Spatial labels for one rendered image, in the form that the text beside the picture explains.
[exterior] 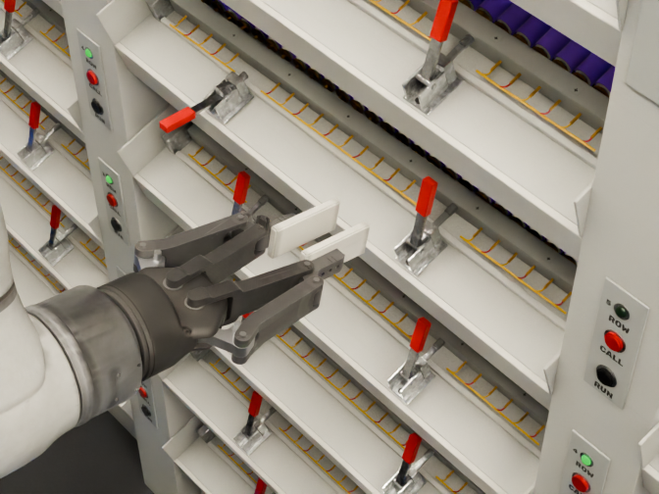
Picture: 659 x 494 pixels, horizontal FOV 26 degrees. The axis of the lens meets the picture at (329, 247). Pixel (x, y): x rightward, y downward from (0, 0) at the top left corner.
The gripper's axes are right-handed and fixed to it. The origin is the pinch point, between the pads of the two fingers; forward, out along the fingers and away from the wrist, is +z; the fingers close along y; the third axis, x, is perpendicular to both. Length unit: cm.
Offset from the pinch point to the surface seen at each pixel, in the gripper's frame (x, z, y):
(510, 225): -2.5, 17.9, 5.7
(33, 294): -82, 29, -81
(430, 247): -6.3, 13.5, 1.2
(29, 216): -63, 26, -78
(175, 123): -6.9, 6.3, -25.9
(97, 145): -28, 15, -49
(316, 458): -62, 28, -18
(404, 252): -7.5, 12.3, -0.6
